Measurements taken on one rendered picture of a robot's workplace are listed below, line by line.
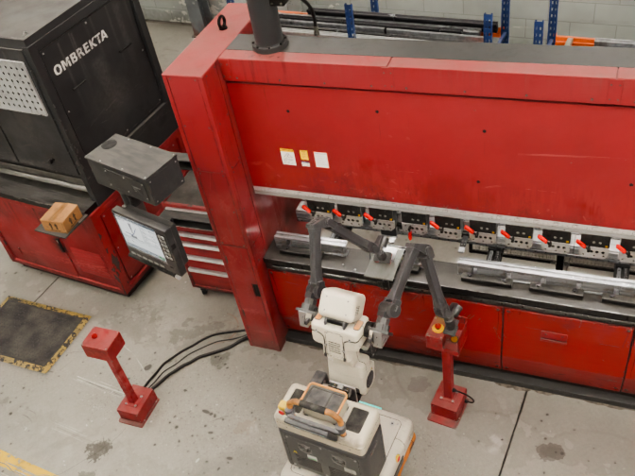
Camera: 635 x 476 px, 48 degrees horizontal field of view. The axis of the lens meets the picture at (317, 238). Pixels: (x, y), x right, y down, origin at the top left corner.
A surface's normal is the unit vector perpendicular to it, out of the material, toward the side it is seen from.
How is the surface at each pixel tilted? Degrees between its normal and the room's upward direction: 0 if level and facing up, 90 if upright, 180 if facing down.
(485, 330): 90
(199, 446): 0
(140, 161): 1
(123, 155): 0
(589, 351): 90
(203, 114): 90
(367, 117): 90
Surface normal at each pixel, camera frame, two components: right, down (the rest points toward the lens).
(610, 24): -0.43, 0.65
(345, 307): -0.42, -0.01
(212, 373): -0.15, -0.73
